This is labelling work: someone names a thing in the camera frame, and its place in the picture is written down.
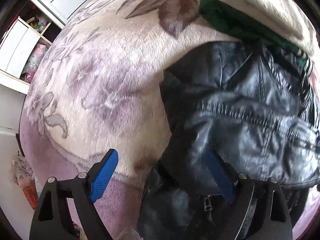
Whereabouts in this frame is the white sliding wardrobe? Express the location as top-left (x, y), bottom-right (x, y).
top-left (1, 0), bottom-right (87, 133)

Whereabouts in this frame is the black leather jacket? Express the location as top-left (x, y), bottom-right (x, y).
top-left (138, 42), bottom-right (319, 239)

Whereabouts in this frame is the floral purple bed blanket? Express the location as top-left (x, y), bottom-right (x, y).
top-left (20, 0), bottom-right (319, 239)

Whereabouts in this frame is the white knitted sweater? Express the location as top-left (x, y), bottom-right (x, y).
top-left (219, 0), bottom-right (319, 57)

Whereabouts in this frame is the green striped garment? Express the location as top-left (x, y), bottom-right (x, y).
top-left (199, 0), bottom-right (314, 76)

